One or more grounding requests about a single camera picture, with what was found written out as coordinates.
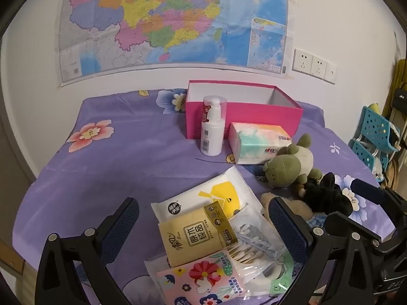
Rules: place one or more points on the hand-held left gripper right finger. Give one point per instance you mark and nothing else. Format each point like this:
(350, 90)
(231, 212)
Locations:
(287, 228)

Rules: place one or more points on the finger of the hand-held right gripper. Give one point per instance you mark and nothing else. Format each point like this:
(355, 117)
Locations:
(365, 190)
(346, 222)

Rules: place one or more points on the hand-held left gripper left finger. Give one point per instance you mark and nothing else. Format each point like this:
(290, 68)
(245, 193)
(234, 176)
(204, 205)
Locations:
(124, 225)

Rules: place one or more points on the beige plush toy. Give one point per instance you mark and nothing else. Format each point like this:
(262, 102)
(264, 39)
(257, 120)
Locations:
(299, 208)

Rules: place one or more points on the black plush toy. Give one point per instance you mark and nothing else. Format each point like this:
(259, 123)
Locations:
(324, 197)

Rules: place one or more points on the clear cotton swab bag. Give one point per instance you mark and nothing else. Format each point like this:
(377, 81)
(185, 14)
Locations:
(251, 238)

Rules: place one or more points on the green frog plush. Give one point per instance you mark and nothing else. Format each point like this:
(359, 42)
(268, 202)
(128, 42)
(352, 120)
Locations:
(283, 168)

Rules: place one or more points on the yellow tissue pack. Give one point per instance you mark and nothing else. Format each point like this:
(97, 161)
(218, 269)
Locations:
(190, 235)

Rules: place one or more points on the white and yellow wipes pack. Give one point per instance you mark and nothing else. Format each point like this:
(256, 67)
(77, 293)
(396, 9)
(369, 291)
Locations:
(203, 187)

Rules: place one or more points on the pink floral packet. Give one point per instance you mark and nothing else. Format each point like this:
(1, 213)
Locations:
(203, 276)

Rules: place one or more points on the pink cardboard box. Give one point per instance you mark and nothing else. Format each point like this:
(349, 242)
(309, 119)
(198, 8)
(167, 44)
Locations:
(254, 116)

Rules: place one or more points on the green printed packet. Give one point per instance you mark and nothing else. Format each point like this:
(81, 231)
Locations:
(281, 276)

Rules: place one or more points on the blue plastic rack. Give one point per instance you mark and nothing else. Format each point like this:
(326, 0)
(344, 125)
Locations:
(375, 127)

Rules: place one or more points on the purple floral bedsheet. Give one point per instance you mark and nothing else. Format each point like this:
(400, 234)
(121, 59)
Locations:
(127, 152)

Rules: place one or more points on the pastel tissue pack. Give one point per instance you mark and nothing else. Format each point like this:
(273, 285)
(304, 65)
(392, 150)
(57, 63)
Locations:
(254, 143)

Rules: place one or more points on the black hanging bag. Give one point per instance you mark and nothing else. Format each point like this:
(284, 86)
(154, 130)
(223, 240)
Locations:
(400, 98)

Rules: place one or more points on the yellow hanging cloth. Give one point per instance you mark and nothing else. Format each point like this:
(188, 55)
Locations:
(397, 76)

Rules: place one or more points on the white pump bottle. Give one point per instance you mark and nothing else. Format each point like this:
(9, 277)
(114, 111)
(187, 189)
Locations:
(211, 133)

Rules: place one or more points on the white wall outlet plate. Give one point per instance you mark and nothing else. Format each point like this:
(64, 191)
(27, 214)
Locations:
(302, 60)
(319, 66)
(331, 73)

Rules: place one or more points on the colourful wall map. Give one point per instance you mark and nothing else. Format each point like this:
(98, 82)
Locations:
(159, 22)

